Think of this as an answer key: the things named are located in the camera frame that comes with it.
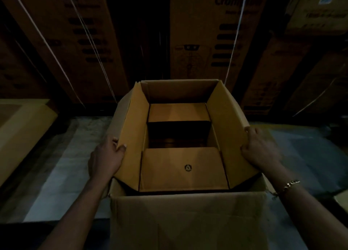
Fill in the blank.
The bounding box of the person's right forearm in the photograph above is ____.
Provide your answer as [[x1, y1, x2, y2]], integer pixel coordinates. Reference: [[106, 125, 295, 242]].
[[268, 161, 348, 250]]

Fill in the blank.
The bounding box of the plain tan cardboard box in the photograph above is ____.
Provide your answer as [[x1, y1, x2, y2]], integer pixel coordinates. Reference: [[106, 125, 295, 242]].
[[0, 99, 58, 187]]

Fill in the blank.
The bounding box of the person's right hand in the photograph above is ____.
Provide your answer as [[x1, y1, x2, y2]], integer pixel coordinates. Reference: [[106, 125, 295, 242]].
[[240, 126, 283, 172]]

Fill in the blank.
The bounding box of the tall printed cardboard carton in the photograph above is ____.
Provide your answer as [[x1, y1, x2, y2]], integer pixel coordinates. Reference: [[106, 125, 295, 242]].
[[0, 0, 129, 104], [283, 50, 348, 117], [0, 27, 51, 100], [241, 36, 312, 115], [170, 0, 268, 92]]

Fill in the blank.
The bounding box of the brown cardboard box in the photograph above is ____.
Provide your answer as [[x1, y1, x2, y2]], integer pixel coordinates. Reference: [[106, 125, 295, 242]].
[[107, 79, 276, 250]]

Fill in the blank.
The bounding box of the white packing strap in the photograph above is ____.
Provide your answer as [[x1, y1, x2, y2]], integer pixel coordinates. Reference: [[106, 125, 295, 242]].
[[293, 73, 346, 117], [224, 0, 248, 86], [9, 0, 85, 107], [65, 0, 118, 102]]

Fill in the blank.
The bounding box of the gold chain bracelet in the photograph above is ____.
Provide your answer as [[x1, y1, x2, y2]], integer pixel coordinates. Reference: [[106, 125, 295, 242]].
[[272, 180, 301, 198]]

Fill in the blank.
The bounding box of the small labelled cardboard carton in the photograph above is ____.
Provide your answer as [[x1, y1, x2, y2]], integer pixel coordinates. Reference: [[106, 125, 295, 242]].
[[285, 0, 348, 36]]

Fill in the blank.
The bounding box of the person's left hand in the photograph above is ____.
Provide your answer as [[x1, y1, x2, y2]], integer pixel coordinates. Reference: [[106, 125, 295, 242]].
[[88, 135, 127, 181]]

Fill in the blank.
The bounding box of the person's left forearm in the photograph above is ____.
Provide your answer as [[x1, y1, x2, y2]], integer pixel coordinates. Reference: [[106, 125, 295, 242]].
[[38, 174, 112, 250]]

